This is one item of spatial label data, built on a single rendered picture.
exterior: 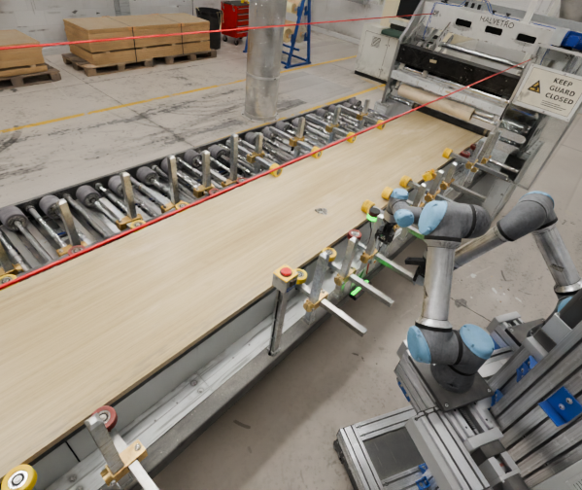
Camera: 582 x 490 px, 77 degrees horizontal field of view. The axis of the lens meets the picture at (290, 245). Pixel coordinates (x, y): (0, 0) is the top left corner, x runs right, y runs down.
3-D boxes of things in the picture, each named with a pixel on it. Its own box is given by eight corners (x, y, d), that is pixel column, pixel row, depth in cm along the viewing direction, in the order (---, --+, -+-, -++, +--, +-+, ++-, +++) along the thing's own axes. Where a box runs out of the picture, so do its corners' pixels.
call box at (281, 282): (295, 287, 143) (298, 272, 138) (284, 296, 139) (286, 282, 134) (283, 277, 146) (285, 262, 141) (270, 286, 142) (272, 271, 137)
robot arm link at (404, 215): (425, 215, 155) (418, 201, 163) (399, 213, 154) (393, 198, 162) (419, 230, 160) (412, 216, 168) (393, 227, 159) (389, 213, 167)
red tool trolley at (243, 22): (255, 42, 895) (256, 3, 842) (235, 46, 844) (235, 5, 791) (240, 37, 911) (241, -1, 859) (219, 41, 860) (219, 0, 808)
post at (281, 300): (280, 350, 172) (291, 285, 142) (272, 357, 169) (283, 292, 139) (273, 344, 174) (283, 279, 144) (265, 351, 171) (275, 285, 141)
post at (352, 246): (338, 303, 207) (359, 238, 176) (335, 306, 205) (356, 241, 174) (333, 299, 209) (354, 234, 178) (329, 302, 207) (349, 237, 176)
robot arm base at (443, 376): (480, 386, 132) (494, 372, 125) (447, 398, 127) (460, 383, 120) (454, 351, 142) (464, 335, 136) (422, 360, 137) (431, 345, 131)
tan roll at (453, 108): (525, 139, 341) (532, 126, 333) (521, 143, 334) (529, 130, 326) (393, 90, 405) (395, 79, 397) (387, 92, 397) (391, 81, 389)
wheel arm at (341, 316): (365, 334, 171) (367, 329, 168) (361, 338, 169) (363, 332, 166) (295, 283, 191) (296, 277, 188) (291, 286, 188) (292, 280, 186)
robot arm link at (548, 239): (562, 325, 149) (504, 206, 145) (569, 305, 158) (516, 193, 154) (599, 323, 140) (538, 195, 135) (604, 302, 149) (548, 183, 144)
